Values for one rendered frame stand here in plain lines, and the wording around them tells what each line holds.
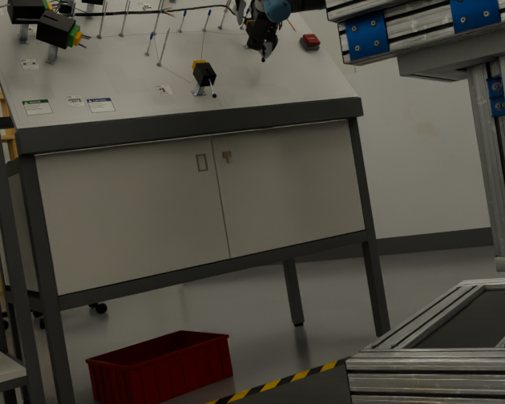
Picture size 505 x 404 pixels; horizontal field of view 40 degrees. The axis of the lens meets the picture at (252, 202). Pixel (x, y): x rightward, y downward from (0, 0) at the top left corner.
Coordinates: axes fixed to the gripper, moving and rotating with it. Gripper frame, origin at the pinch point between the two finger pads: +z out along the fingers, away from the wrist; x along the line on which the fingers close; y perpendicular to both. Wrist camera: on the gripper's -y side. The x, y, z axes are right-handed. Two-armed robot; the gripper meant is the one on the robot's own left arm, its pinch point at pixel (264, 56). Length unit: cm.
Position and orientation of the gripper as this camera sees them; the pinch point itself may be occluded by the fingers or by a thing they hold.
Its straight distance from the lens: 242.3
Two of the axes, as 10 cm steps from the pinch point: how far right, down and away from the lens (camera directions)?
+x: -9.2, -3.1, 2.3
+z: 0.2, 5.6, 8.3
